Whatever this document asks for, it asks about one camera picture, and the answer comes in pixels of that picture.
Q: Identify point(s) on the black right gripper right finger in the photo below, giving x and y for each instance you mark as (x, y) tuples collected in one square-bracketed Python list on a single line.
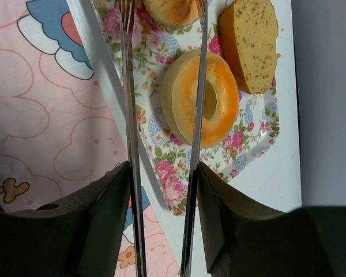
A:
[(243, 237)]

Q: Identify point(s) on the floral rectangular tray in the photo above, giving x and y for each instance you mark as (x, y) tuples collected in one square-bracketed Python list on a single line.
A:
[(155, 48)]

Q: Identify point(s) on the brown bread slice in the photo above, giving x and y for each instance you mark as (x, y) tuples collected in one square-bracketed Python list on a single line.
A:
[(248, 34)]

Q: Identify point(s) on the steel tongs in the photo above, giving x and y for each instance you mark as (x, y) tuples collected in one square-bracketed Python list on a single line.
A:
[(126, 19)]

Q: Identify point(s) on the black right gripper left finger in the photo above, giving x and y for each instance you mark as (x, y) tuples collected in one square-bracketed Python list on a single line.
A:
[(77, 235)]

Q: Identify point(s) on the glazed ring doughnut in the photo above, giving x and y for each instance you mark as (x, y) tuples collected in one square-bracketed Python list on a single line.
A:
[(179, 95)]

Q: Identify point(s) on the round orange bun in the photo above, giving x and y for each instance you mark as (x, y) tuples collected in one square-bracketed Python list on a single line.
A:
[(172, 13)]

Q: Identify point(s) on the pink cartoon placemat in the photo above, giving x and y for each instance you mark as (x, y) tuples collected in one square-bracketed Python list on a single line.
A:
[(56, 132)]

